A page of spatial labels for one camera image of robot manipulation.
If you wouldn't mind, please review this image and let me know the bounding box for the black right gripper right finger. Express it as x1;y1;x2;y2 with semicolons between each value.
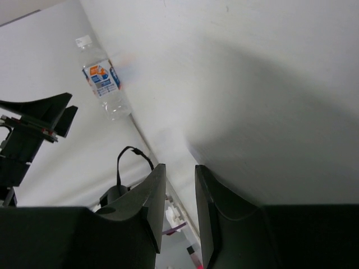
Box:
195;165;358;268

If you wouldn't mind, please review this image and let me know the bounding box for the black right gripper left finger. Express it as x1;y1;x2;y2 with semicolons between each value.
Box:
1;164;166;268

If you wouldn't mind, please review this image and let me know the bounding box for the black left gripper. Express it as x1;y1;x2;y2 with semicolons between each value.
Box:
1;92;78;207

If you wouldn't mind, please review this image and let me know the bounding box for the clear orange label bottle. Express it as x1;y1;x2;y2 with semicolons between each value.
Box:
75;35;131;120

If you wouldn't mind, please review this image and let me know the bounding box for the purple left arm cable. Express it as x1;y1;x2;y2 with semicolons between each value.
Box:
164;221;188;236

